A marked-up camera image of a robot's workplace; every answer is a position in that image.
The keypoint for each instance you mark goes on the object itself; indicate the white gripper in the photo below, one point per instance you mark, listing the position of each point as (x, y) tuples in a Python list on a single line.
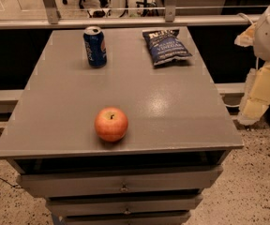
[(256, 96)]

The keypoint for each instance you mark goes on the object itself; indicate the blue pepsi can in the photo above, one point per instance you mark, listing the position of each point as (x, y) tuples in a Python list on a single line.
[(95, 46)]

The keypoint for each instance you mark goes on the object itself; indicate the blue chip bag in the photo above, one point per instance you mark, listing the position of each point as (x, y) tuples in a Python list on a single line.
[(165, 46)]

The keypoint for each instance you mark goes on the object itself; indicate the grey drawer cabinet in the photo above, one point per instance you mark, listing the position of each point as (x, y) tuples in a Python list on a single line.
[(123, 144)]

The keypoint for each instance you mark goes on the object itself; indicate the red apple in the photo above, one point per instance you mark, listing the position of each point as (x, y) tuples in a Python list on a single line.
[(111, 124)]

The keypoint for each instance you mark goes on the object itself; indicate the metal railing frame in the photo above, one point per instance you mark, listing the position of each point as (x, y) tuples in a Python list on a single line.
[(53, 14)]

